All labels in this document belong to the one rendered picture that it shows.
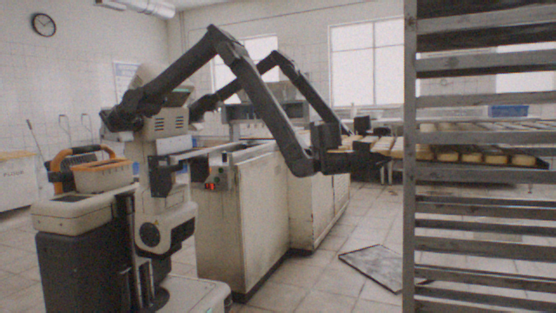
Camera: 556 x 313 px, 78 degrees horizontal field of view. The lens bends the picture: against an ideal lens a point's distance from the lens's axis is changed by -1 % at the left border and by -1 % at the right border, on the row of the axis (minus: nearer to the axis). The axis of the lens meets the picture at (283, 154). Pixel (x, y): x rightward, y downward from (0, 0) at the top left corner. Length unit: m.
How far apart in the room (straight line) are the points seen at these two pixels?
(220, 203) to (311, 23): 4.41
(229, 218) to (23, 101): 4.21
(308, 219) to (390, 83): 3.49
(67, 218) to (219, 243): 0.89
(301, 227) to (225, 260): 0.73
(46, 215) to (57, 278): 0.26
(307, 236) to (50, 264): 1.63
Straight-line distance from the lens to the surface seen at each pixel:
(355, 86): 5.77
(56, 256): 1.66
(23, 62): 5.83
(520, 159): 1.01
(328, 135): 0.85
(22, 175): 4.99
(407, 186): 0.93
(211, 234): 2.12
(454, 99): 0.94
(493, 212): 0.99
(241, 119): 2.76
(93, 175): 1.64
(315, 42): 5.93
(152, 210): 1.46
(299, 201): 2.57
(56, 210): 1.58
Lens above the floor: 1.15
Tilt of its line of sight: 8 degrees down
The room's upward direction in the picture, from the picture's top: 3 degrees counter-clockwise
